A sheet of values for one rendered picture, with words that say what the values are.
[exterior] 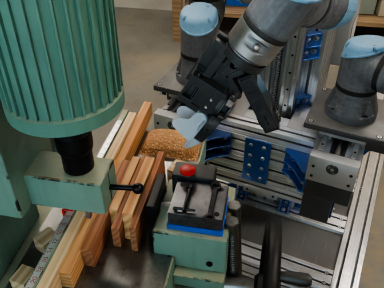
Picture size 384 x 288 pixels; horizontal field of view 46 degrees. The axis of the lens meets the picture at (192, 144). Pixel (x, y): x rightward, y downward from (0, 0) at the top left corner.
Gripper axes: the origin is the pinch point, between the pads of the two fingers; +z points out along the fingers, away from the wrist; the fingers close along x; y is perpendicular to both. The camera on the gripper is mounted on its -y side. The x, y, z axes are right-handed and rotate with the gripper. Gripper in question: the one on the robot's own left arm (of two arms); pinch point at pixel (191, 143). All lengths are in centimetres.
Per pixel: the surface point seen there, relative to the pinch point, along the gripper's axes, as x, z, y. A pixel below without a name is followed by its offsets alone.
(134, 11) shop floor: -318, 146, 49
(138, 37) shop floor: -266, 138, 32
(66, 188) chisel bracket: 11.6, 12.5, 14.6
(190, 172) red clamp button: 0.5, 5.5, -2.9
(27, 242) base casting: 4.6, 42.5, 16.1
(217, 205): 5.3, 4.7, -9.3
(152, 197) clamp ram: 5.2, 11.0, 0.7
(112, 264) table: 13.7, 22.2, 0.7
